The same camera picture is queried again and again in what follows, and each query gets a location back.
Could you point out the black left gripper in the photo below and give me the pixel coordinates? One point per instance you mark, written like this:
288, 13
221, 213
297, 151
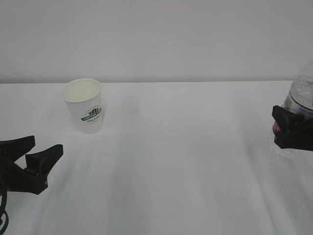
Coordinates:
33, 178

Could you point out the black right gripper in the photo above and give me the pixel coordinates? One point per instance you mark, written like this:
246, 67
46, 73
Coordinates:
291, 130

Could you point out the clear plastic water bottle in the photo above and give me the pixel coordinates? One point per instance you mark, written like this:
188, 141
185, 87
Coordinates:
299, 98

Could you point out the white paper cup green logo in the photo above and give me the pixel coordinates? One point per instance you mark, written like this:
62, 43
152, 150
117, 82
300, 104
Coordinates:
83, 99

